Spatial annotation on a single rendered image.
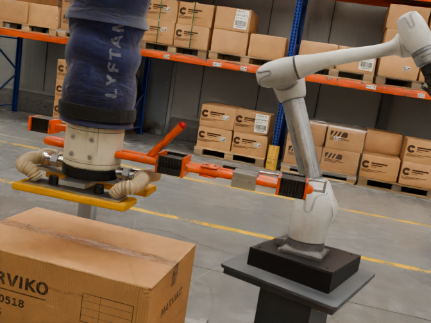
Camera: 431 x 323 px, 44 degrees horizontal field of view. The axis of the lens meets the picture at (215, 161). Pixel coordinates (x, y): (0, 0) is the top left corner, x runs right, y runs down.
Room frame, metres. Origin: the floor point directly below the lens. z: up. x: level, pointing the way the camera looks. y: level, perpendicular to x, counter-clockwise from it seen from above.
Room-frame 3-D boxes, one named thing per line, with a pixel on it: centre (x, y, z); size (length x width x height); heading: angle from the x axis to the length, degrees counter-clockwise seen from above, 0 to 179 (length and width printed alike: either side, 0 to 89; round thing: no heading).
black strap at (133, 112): (1.55, 0.37, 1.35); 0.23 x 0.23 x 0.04
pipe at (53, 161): (1.55, 0.37, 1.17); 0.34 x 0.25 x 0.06; 81
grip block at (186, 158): (1.51, 0.12, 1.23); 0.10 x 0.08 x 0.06; 171
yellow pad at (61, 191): (1.46, 0.38, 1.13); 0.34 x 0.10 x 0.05; 81
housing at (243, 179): (1.47, -0.09, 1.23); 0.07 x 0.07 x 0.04; 81
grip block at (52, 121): (1.86, 0.62, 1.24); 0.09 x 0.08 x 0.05; 171
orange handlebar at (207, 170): (1.64, 0.15, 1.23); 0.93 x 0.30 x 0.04; 81
